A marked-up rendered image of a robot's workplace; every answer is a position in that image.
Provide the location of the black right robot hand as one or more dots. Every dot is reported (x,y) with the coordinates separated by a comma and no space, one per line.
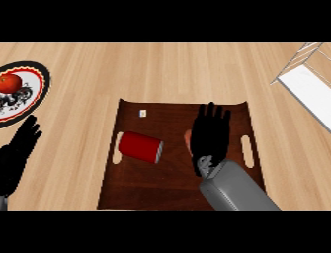
(211,135)

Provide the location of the red can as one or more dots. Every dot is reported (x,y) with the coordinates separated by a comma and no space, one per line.
(141,147)

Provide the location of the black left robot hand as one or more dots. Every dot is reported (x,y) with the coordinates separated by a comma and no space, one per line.
(12,154)

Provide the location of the dark brown wooden tray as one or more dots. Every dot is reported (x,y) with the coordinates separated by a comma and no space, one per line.
(172,164)

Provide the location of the decorated oval plate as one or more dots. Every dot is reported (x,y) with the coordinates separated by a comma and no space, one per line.
(11,95)

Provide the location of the orange sweet potato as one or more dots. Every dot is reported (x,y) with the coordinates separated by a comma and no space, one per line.
(188,141)

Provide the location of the red tomato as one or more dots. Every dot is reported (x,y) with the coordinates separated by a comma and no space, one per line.
(8,83)

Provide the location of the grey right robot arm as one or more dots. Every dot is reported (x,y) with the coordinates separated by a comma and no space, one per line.
(236,189)

